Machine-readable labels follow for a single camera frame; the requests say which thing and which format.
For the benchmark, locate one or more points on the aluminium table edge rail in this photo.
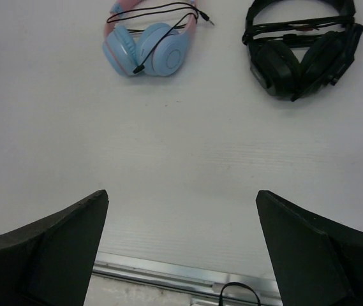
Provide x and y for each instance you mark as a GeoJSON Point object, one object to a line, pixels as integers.
{"type": "Point", "coordinates": [198, 282]}

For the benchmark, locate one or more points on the black wrapped headphones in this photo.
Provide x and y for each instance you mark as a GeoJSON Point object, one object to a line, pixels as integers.
{"type": "Point", "coordinates": [294, 59]}

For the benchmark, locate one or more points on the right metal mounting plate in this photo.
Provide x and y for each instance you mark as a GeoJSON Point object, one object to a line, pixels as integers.
{"type": "Point", "coordinates": [212, 300]}

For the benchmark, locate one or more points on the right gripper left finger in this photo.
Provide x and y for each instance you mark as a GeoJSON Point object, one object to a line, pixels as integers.
{"type": "Point", "coordinates": [50, 261]}

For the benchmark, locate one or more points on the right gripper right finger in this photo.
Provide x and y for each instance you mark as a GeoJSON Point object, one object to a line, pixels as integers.
{"type": "Point", "coordinates": [316, 261]}

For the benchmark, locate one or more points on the pink and blue cat-ear headphones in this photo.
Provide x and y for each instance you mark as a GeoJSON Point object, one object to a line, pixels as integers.
{"type": "Point", "coordinates": [159, 51]}

